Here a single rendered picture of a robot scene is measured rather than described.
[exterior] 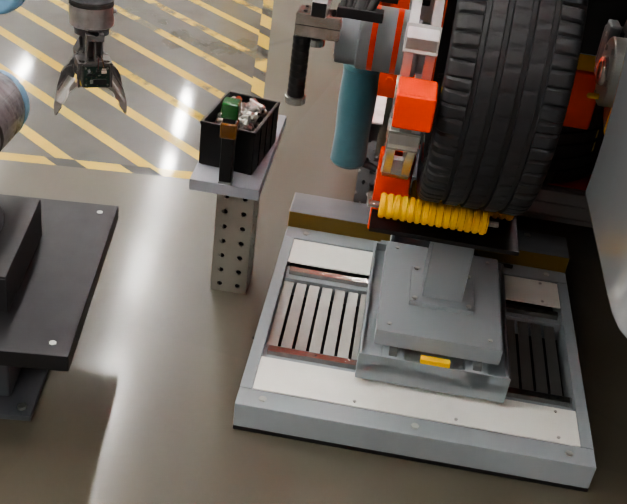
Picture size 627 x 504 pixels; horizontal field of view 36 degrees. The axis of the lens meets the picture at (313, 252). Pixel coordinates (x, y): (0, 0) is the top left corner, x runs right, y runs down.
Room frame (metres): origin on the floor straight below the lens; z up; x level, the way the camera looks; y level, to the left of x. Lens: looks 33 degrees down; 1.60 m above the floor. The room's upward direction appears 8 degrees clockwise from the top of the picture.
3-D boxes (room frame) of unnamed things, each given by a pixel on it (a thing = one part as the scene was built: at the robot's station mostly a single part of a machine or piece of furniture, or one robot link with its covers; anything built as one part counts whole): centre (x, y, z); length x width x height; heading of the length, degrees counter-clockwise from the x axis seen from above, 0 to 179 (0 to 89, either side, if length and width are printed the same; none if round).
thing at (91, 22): (1.90, 0.51, 0.86); 0.10 x 0.09 x 0.05; 113
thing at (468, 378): (2.04, -0.33, 0.13); 0.50 x 0.36 x 0.10; 177
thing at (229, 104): (2.02, 0.23, 0.64); 0.04 x 0.04 x 0.04; 87
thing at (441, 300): (2.01, -0.33, 0.32); 0.40 x 0.30 x 0.28; 177
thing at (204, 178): (2.22, 0.22, 0.44); 0.43 x 0.17 x 0.03; 177
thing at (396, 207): (1.90, -0.26, 0.51); 0.29 x 0.06 x 0.06; 87
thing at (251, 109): (2.17, 0.22, 0.51); 0.20 x 0.14 x 0.13; 169
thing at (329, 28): (1.86, 0.05, 0.93); 0.09 x 0.05 x 0.05; 87
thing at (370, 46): (2.03, -0.09, 0.85); 0.21 x 0.14 x 0.14; 87
